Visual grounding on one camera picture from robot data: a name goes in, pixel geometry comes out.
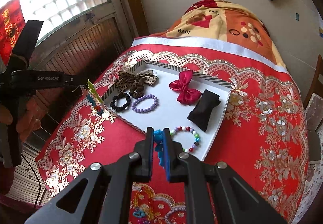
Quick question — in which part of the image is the colourful charm bracelet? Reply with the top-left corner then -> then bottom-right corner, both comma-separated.
80,79 -> 105,116

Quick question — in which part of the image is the leopard print bow scrunchie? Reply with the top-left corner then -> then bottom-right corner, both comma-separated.
114,70 -> 158,99

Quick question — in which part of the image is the black scrunchie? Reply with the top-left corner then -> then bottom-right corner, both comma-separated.
109,93 -> 131,112

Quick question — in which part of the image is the multicolour bead bracelet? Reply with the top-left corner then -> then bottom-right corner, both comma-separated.
170,125 -> 201,153

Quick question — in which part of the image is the purple bead bracelet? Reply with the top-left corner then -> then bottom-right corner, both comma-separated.
131,94 -> 159,114

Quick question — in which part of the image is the black fabric bow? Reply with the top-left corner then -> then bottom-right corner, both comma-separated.
187,89 -> 221,132

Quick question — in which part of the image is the blue bead bracelet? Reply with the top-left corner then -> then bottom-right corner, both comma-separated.
153,129 -> 166,169

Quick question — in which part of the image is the red satin bow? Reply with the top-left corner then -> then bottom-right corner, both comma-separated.
169,70 -> 202,105

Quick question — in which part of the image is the left hand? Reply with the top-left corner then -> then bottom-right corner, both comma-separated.
1,96 -> 41,142

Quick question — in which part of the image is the red paper banner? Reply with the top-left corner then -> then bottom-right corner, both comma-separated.
0,0 -> 26,66

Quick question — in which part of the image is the red gold floral tablecloth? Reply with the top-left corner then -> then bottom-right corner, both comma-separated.
36,41 -> 308,223

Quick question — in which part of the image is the white striped-edge tray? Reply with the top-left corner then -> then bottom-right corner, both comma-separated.
102,60 -> 232,161

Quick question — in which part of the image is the floral bed sheet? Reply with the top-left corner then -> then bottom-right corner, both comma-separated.
296,128 -> 322,223

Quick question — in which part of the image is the wooden chair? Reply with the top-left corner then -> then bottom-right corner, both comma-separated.
303,55 -> 323,109

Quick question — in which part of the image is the orange patterned blanket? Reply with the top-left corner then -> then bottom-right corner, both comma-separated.
151,0 -> 286,67

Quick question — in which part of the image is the wall calendar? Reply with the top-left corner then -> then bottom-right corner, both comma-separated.
319,17 -> 323,38

